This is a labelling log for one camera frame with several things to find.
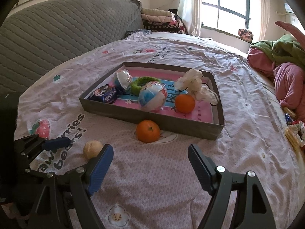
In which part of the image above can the floral cloth bundle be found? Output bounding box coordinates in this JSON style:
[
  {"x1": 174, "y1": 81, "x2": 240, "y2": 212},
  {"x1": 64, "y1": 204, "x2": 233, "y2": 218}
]
[{"x1": 238, "y1": 29, "x2": 253, "y2": 40}]

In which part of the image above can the cream mesh cloth bag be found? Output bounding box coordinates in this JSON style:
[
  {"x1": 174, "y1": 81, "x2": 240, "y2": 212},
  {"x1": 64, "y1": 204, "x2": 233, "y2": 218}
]
[{"x1": 174, "y1": 68, "x2": 219, "y2": 106}]

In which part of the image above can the pink picture book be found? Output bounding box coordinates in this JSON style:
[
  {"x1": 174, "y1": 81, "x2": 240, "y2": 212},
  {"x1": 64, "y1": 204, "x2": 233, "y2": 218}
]
[{"x1": 87, "y1": 70, "x2": 213, "y2": 124}]

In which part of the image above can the black garment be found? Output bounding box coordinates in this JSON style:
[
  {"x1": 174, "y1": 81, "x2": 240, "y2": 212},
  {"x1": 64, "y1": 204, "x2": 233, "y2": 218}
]
[{"x1": 168, "y1": 9, "x2": 183, "y2": 21}]

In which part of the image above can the white curtain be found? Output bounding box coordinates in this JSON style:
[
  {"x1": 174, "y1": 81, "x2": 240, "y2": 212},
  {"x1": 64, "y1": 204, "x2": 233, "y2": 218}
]
[
  {"x1": 177, "y1": 0, "x2": 203, "y2": 37},
  {"x1": 256, "y1": 0, "x2": 271, "y2": 39}
]

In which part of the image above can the pink folded blanket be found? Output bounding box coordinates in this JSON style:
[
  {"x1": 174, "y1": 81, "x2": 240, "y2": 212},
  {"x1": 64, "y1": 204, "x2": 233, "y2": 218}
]
[{"x1": 142, "y1": 14, "x2": 177, "y2": 23}]

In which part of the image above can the dark checkered folded blanket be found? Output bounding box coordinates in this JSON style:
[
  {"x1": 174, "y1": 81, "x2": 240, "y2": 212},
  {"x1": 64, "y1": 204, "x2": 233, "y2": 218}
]
[{"x1": 143, "y1": 20, "x2": 186, "y2": 34}]

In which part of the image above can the cream folded blanket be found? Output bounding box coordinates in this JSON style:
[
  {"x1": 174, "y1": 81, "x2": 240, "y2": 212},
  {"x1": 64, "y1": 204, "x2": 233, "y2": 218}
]
[{"x1": 141, "y1": 8, "x2": 175, "y2": 17}]

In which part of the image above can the shallow grey cardboard box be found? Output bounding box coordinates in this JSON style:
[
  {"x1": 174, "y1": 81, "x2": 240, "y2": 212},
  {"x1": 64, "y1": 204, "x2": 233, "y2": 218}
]
[{"x1": 79, "y1": 61, "x2": 225, "y2": 141}]

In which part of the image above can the green garment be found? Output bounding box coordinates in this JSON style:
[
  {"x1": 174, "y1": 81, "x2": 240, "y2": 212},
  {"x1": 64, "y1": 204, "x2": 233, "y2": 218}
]
[{"x1": 250, "y1": 35, "x2": 305, "y2": 65}]

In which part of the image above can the dark patterned cloth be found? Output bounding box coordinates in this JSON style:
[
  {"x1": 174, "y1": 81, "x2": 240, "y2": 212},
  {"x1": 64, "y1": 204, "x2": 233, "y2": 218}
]
[{"x1": 125, "y1": 29, "x2": 153, "y2": 37}]

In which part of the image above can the pink plush ear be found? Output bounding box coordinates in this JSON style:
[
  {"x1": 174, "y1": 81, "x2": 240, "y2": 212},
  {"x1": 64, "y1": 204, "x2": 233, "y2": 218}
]
[{"x1": 274, "y1": 20, "x2": 305, "y2": 43}]

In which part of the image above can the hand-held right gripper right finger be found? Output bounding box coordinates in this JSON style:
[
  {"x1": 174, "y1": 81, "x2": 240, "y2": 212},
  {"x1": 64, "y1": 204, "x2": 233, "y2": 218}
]
[{"x1": 188, "y1": 144, "x2": 277, "y2": 229}]

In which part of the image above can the blue white snack packet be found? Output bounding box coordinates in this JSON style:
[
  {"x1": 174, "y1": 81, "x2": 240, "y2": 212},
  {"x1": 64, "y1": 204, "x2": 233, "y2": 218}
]
[{"x1": 138, "y1": 81, "x2": 168, "y2": 112}]

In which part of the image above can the dark blue snack packet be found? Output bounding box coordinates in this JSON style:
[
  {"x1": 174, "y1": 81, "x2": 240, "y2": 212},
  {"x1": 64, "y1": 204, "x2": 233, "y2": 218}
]
[{"x1": 87, "y1": 84, "x2": 120, "y2": 104}]

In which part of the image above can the green fuzzy scrunchie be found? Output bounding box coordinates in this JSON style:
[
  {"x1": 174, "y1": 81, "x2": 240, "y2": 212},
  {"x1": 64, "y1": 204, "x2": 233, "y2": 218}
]
[{"x1": 130, "y1": 76, "x2": 167, "y2": 95}]

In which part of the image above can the small beige ball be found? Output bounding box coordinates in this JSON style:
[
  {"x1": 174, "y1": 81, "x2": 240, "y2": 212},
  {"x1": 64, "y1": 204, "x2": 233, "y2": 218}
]
[{"x1": 83, "y1": 140, "x2": 104, "y2": 160}]

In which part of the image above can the small blue snack wrapper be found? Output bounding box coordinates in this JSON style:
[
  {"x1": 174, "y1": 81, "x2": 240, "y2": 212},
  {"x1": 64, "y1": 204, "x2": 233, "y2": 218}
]
[{"x1": 285, "y1": 113, "x2": 297, "y2": 126}]

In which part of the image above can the pink garment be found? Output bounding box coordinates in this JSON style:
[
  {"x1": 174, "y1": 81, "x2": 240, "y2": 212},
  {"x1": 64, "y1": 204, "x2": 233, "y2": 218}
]
[
  {"x1": 247, "y1": 47, "x2": 277, "y2": 78},
  {"x1": 273, "y1": 62, "x2": 305, "y2": 122}
]

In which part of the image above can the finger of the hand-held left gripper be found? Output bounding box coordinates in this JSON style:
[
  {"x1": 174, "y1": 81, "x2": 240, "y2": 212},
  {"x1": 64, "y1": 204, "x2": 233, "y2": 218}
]
[
  {"x1": 14, "y1": 134, "x2": 78, "y2": 159},
  {"x1": 24, "y1": 159, "x2": 49, "y2": 180}
]

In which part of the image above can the yellow striped packet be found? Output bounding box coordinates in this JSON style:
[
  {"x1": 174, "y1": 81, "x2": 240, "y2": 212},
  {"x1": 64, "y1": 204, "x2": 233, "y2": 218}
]
[{"x1": 285, "y1": 126, "x2": 305, "y2": 149}]

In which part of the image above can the dark framed window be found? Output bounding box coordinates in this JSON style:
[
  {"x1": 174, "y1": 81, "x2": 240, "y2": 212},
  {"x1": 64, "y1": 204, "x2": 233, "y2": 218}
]
[{"x1": 201, "y1": 0, "x2": 262, "y2": 37}]

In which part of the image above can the grey quilted headboard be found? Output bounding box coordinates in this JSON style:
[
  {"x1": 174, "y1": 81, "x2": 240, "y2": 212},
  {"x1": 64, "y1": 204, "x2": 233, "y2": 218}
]
[{"x1": 0, "y1": 0, "x2": 144, "y2": 101}]

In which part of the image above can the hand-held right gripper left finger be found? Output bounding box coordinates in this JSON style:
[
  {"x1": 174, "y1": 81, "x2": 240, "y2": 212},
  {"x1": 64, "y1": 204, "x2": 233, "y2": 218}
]
[{"x1": 30, "y1": 144, "x2": 114, "y2": 229}]

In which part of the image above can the floral fabric scrunchie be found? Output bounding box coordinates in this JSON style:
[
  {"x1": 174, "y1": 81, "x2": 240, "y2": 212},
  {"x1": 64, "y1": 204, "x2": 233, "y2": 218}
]
[{"x1": 292, "y1": 121, "x2": 305, "y2": 146}]

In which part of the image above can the orange tangerine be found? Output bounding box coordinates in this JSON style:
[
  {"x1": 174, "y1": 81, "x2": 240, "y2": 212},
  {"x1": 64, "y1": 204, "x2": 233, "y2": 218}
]
[
  {"x1": 136, "y1": 120, "x2": 161, "y2": 144},
  {"x1": 175, "y1": 94, "x2": 196, "y2": 114}
]

